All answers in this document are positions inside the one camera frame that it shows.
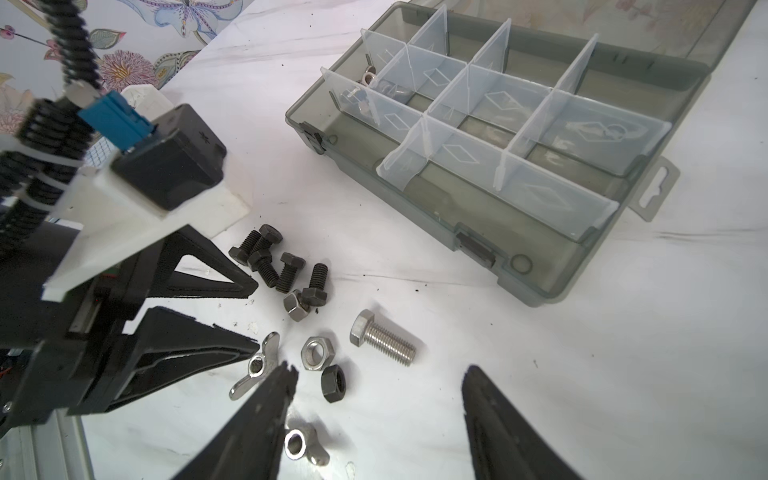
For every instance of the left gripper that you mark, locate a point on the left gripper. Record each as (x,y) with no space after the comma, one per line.
(73,354)

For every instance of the black hex bolt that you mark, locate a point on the black hex bolt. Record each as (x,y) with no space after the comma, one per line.
(241,253)
(268,237)
(260,261)
(292,264)

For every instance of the silver hex bolt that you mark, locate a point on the silver hex bolt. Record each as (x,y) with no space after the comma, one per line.
(365,330)

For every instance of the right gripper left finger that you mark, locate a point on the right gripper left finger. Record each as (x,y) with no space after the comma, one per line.
(249,445)

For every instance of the black nut right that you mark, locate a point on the black nut right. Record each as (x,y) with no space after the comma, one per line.
(333,384)

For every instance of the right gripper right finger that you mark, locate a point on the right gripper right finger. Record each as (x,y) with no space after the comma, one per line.
(502,443)

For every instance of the small silver hex nut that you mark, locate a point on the small silver hex nut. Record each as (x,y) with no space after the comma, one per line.
(295,307)

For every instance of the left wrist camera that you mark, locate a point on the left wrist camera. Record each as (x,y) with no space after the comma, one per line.
(180,175)

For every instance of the grey plastic organizer box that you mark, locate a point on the grey plastic organizer box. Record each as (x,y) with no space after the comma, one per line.
(519,144)

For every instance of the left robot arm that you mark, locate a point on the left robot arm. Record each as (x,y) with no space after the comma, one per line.
(42,158)

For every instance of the white square clock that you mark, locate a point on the white square clock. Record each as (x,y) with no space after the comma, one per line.
(147,100)

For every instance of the blue yellow calculator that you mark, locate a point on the blue yellow calculator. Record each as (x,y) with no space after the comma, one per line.
(100,153)

